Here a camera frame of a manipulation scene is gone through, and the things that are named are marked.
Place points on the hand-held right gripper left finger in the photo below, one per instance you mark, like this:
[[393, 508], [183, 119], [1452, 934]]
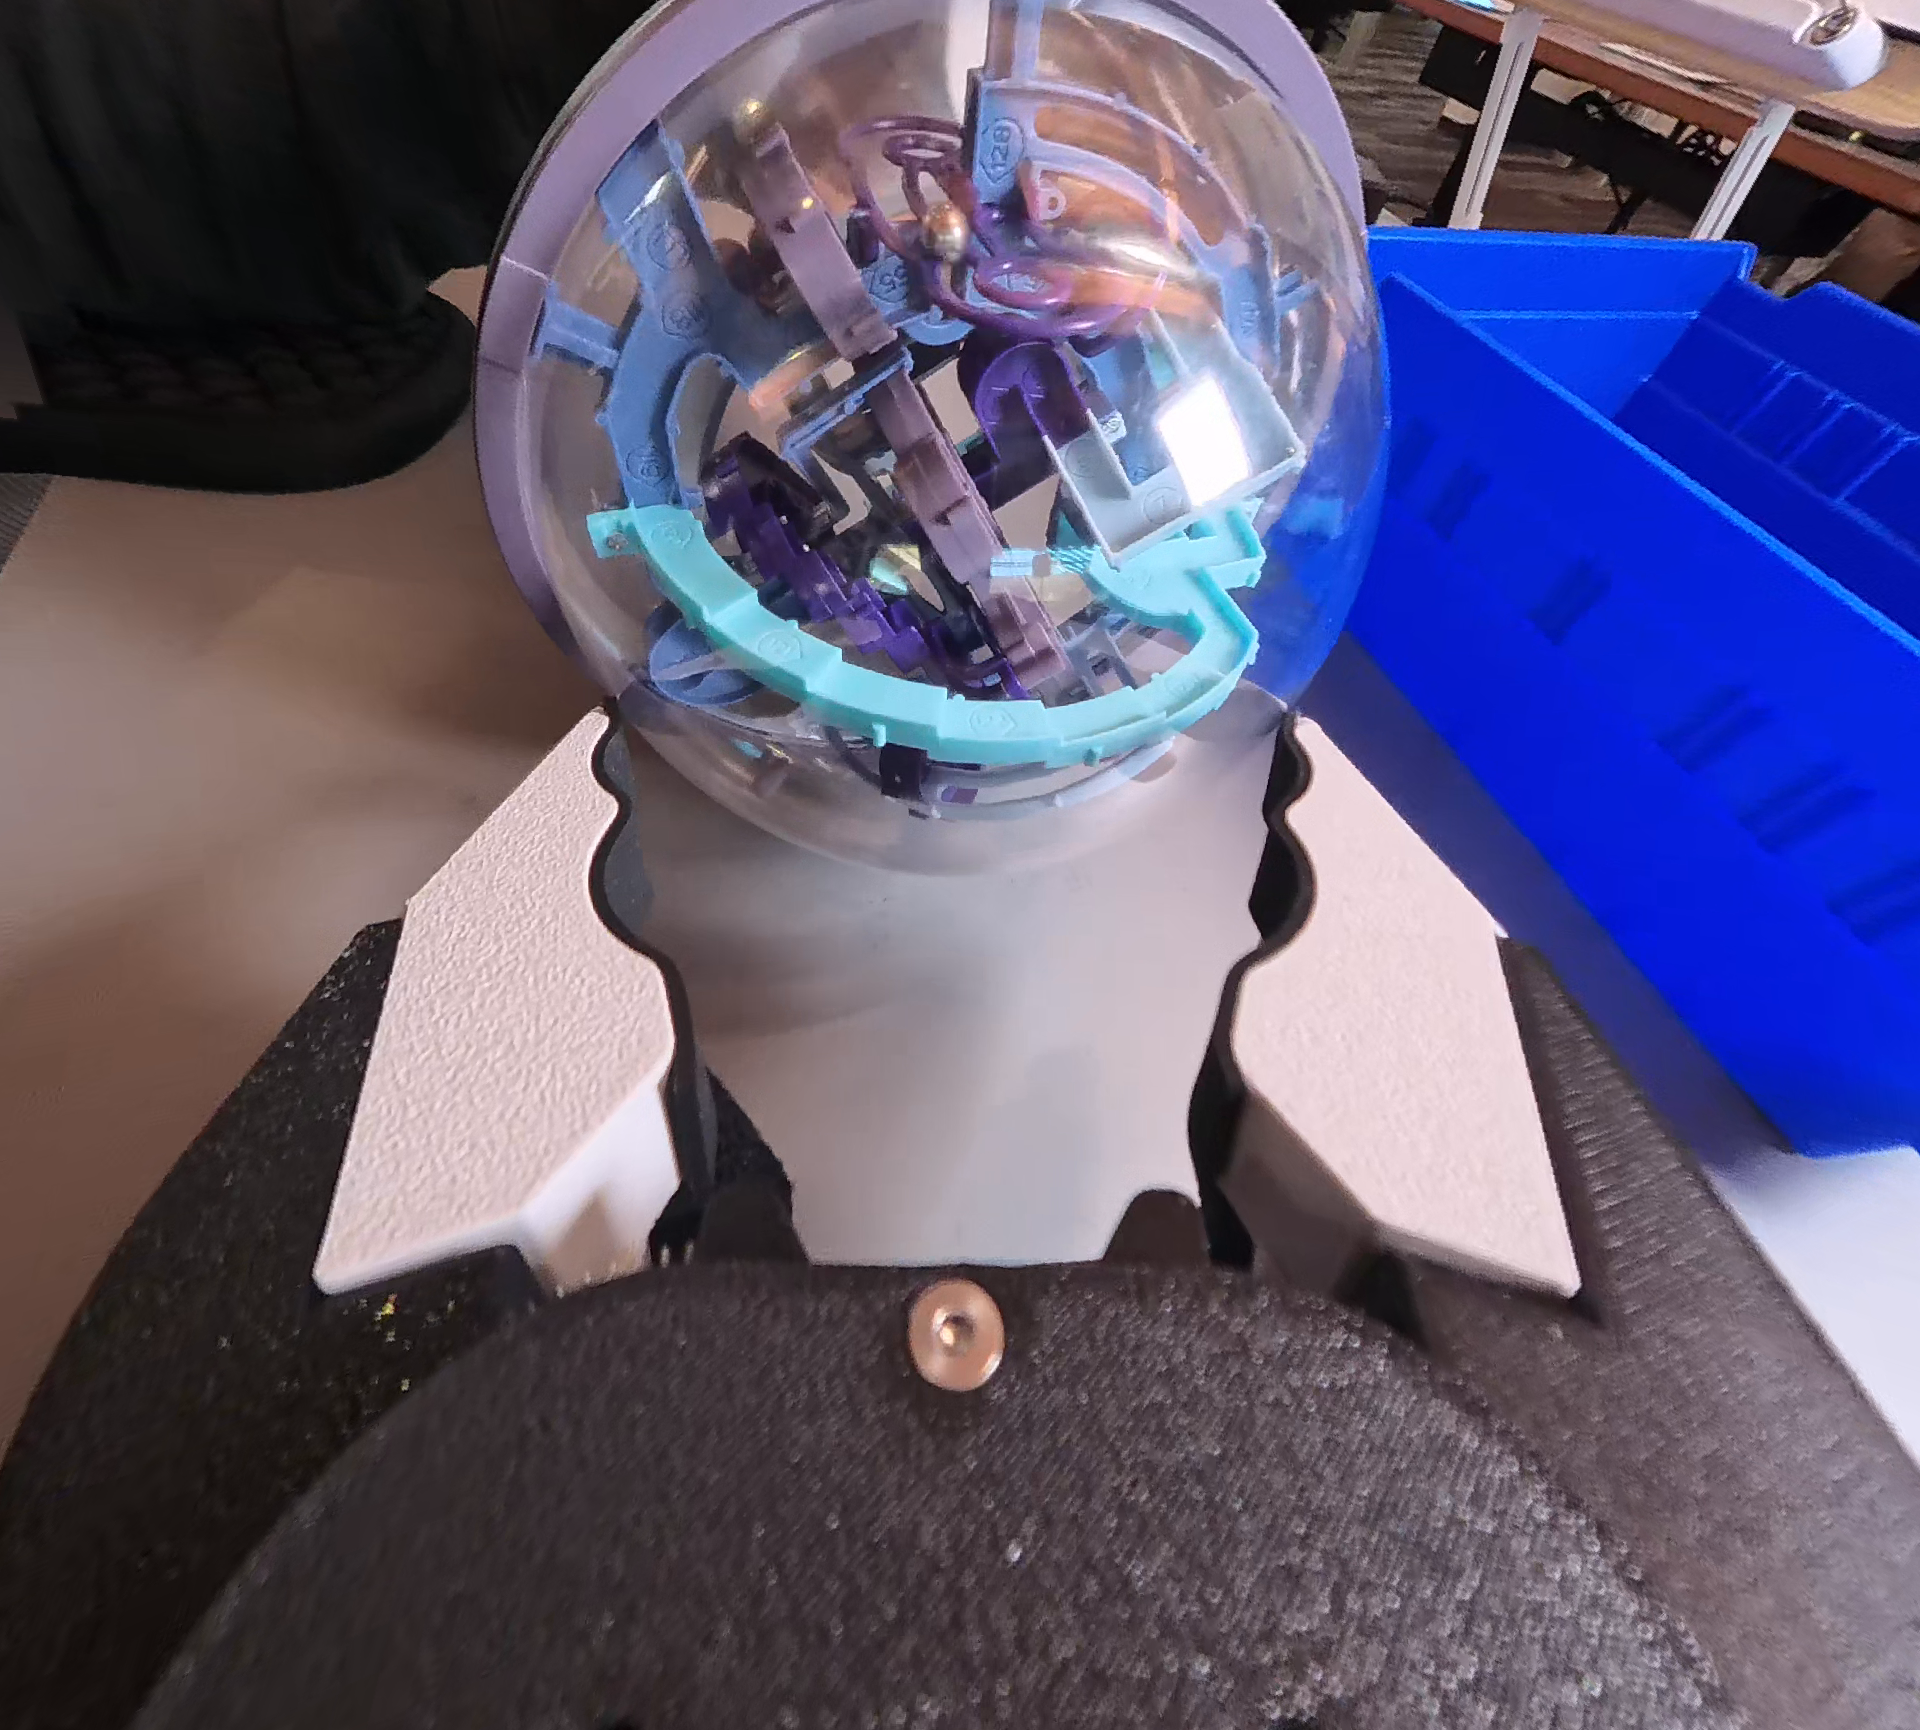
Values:
[[496, 1057]]

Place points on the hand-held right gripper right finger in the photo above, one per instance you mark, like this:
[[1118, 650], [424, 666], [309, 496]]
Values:
[[1397, 1057]]

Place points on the clear plastic maze ball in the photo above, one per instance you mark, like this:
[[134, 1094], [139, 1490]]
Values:
[[930, 379]]

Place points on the person's left forearm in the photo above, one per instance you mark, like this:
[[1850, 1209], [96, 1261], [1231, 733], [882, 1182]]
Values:
[[301, 83]]

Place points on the blue plastic bin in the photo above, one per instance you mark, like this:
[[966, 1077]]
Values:
[[1682, 622]]

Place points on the black mesh pad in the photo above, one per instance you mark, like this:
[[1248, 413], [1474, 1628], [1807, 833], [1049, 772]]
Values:
[[212, 397]]

